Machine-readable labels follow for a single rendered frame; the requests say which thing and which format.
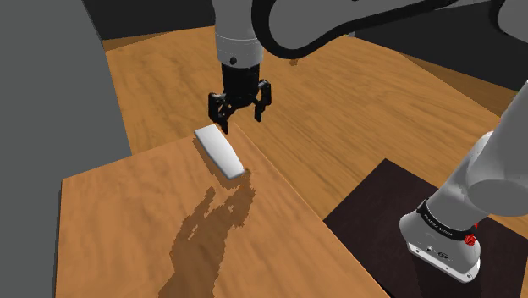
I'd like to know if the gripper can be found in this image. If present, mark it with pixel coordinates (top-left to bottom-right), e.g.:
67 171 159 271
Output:
207 62 272 135

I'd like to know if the white flat remote control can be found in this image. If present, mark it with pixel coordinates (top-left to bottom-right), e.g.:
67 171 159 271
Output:
193 124 246 181

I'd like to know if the wooden table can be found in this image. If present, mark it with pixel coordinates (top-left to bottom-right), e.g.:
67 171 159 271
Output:
55 121 391 298

